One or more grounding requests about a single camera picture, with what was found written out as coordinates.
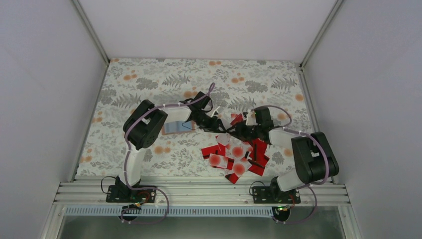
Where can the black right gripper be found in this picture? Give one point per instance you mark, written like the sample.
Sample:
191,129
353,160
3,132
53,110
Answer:
239,128

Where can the perforated grey cable duct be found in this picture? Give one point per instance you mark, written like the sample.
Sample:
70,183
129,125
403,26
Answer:
172,211

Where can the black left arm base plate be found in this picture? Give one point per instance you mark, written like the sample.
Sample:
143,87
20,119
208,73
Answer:
122,194

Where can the tan leather card holder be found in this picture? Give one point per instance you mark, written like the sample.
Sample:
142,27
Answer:
178,127

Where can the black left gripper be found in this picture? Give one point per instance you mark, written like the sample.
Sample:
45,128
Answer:
212,127

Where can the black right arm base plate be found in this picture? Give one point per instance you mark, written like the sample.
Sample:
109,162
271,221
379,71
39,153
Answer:
265,195

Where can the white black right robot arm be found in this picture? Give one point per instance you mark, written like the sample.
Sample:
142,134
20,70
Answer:
313,157

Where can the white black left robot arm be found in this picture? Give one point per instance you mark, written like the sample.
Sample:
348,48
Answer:
143,127

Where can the aluminium rail frame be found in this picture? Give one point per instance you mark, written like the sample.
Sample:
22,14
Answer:
195,191

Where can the red card bottom of pile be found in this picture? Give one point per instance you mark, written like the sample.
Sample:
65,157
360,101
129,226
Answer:
232,177

